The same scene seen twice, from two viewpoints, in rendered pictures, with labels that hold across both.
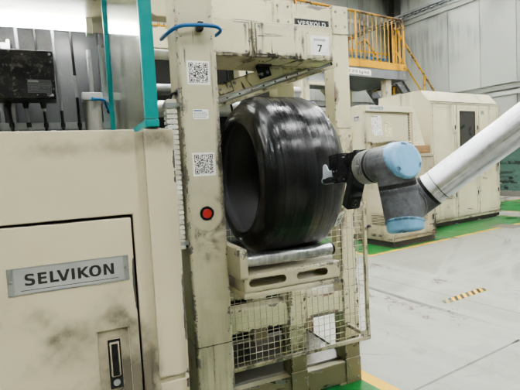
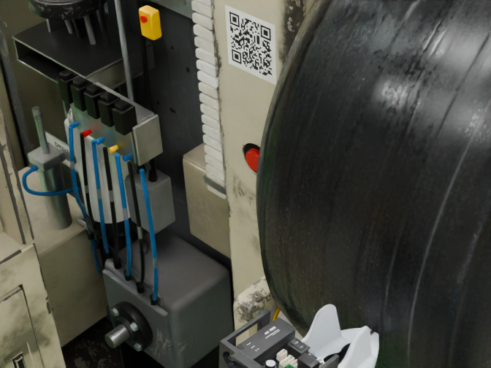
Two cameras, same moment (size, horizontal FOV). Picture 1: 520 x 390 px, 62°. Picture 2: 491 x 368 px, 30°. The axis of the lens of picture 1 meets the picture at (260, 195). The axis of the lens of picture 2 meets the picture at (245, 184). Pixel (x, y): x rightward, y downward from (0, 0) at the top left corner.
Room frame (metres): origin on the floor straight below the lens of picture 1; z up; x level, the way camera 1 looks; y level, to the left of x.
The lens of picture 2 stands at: (1.08, -0.65, 1.73)
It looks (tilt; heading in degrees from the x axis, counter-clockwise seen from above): 38 degrees down; 69
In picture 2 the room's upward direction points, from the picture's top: 3 degrees counter-clockwise
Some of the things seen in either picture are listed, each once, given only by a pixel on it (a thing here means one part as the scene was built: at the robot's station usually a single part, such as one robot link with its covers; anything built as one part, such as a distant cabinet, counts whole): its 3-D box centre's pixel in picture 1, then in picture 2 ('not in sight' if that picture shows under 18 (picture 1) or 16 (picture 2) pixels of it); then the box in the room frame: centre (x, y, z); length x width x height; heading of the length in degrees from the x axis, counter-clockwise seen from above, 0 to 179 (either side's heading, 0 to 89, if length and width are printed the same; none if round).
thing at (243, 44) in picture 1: (258, 48); not in sight; (1.91, -0.02, 1.71); 0.61 x 0.25 x 0.15; 113
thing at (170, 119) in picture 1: (176, 175); (221, 32); (1.41, 0.27, 1.19); 0.05 x 0.04 x 0.48; 23
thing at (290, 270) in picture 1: (288, 273); not in sight; (1.46, -0.08, 0.84); 0.36 x 0.09 x 0.06; 113
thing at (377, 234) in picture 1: (399, 198); not in sight; (6.22, -2.00, 0.62); 0.91 x 0.58 x 1.25; 122
